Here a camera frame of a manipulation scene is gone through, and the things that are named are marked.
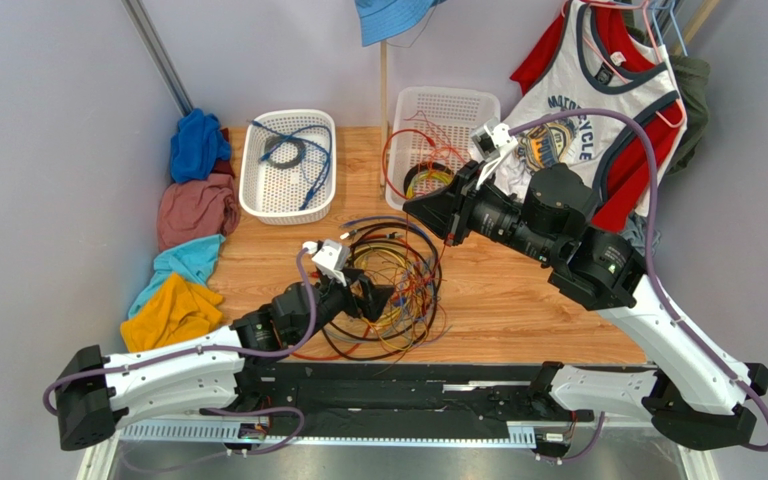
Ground folded blue jeans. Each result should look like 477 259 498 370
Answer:
620 212 661 256

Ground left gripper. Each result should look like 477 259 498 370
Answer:
292 266 395 346

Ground blue cloth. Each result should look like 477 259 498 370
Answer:
170 108 232 183

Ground yellow ethernet cable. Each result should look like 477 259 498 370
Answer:
357 242 432 354

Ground yellow green wire coil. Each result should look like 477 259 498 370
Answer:
405 168 455 201

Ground blue bucket hat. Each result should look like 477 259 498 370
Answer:
354 0 443 47

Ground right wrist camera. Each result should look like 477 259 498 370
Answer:
468 118 517 189

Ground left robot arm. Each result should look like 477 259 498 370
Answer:
42 250 395 451

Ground green garment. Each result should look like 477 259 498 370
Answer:
586 26 710 181

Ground black wire coil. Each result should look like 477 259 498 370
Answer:
264 136 308 170

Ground white motorcycle tank top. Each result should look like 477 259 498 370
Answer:
493 0 688 234

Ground teal cloth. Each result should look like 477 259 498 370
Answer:
126 234 226 319

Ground aluminium corner profile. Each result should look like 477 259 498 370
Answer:
121 0 194 116

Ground left white basket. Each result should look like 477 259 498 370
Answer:
239 109 337 226

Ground right white basket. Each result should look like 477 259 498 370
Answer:
383 86 500 211

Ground pink cloth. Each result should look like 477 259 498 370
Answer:
156 173 241 251

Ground thin red wire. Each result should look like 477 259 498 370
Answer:
381 127 452 281

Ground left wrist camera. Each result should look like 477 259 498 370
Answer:
302 239 350 287

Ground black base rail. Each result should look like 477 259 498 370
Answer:
227 362 593 440

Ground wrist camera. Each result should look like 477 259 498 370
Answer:
302 239 350 287
468 118 517 189

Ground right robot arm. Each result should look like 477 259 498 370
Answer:
403 120 768 451

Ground blue ethernet cable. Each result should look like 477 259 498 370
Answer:
342 215 435 241
251 119 333 211

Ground long black cable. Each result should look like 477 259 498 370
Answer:
320 222 443 362

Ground red ethernet cable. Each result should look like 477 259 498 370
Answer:
290 332 372 362

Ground white basket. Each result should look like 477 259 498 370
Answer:
383 86 500 211
239 109 337 226

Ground thin coloured wire tangle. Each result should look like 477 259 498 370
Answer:
370 252 452 354

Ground yellow cloth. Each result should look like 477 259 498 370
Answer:
120 273 224 353

